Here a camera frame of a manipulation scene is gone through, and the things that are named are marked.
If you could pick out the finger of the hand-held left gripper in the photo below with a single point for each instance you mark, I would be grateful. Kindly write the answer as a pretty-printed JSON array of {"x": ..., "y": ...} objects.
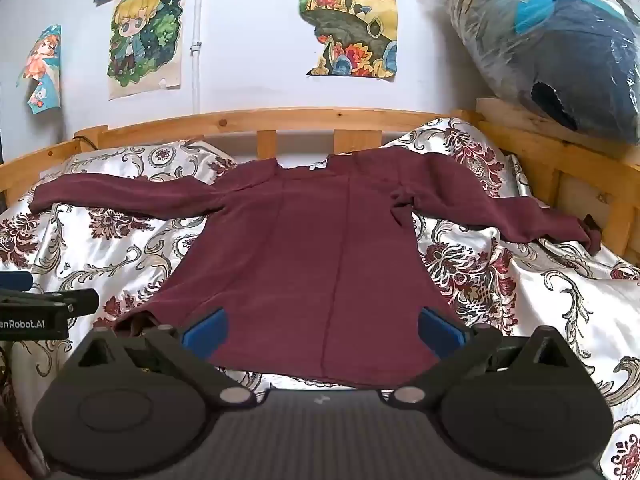
[{"x": 75, "y": 300}]

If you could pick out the clear plastic bag with blue bedding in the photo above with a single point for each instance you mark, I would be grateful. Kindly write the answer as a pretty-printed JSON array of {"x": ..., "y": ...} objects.
[{"x": 560, "y": 35}]

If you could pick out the white wall pipe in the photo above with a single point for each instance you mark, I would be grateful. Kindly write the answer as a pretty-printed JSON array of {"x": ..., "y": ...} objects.
[{"x": 198, "y": 80}]

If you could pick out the small curled cartoon wall poster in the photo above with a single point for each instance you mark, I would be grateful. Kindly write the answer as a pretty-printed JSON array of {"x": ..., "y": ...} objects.
[{"x": 42, "y": 70}]

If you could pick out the wooden bed frame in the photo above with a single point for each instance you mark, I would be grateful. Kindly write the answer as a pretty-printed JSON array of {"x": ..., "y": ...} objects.
[{"x": 220, "y": 122}]

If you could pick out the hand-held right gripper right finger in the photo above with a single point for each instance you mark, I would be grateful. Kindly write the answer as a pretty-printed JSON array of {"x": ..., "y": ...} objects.
[{"x": 440, "y": 332}]

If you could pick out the blond cartoon figure wall poster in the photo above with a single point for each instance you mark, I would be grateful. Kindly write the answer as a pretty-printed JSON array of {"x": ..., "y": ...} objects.
[{"x": 145, "y": 40}]

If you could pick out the colourful landscape wall poster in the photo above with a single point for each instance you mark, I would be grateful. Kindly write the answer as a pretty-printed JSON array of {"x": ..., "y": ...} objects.
[{"x": 350, "y": 15}]

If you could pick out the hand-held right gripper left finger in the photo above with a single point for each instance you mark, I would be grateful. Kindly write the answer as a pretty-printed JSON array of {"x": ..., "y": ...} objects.
[{"x": 206, "y": 333}]

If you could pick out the white floral satin blanket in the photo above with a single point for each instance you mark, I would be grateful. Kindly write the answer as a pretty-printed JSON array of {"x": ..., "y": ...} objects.
[{"x": 550, "y": 300}]

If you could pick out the maroon long-sleeve sweater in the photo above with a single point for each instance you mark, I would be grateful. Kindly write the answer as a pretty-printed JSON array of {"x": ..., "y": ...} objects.
[{"x": 300, "y": 260}]

